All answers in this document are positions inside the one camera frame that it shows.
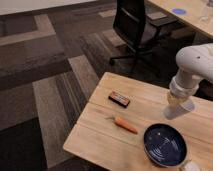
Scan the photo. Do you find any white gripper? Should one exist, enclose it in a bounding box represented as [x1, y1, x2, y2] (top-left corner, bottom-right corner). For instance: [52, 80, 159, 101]
[167, 69, 202, 107]

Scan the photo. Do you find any white ceramic cup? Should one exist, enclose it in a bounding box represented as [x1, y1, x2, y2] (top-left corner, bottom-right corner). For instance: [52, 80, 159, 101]
[164, 99, 195, 120]

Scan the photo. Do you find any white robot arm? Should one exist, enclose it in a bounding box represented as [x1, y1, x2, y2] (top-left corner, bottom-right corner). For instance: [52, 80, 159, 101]
[167, 43, 213, 106]

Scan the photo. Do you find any dark blue ceramic bowl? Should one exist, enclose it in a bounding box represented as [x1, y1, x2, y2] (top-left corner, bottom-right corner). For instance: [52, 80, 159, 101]
[143, 123, 187, 167]

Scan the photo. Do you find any black snack bar packet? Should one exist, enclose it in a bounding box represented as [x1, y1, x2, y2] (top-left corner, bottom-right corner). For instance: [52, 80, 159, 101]
[108, 91, 130, 108]

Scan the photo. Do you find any black office chair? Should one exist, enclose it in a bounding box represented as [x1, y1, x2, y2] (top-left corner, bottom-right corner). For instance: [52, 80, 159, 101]
[109, 0, 177, 73]

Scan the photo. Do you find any orange carrot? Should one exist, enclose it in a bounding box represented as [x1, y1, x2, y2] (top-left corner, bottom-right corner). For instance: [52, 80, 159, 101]
[108, 116, 138, 134]

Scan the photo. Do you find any white object at edge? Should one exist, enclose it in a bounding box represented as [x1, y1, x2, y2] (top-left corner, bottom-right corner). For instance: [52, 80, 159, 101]
[182, 161, 202, 171]

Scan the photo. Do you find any clear glass on desk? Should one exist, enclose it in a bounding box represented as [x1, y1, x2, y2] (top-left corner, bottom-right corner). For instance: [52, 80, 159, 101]
[200, 7, 213, 22]

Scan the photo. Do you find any blue round disc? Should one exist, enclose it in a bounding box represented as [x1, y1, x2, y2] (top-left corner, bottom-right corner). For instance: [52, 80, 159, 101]
[172, 8, 187, 15]

